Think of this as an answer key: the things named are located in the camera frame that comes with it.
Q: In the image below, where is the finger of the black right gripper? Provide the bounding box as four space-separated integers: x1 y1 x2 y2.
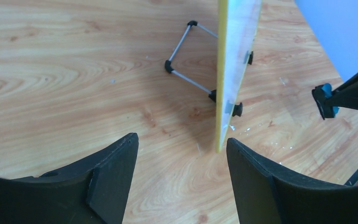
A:
311 72 358 119

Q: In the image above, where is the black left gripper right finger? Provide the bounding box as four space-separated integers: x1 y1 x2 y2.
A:
226 138 358 224

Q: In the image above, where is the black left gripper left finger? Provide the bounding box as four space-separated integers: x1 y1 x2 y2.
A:
0 133 139 224

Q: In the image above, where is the blue whiteboard eraser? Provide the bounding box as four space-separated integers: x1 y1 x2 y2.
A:
321 83 339 117

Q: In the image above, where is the yellow framed whiteboard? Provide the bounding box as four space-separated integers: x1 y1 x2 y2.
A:
214 0 262 153

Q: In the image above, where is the wire whiteboard stand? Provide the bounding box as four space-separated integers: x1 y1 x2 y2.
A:
164 20 255 118

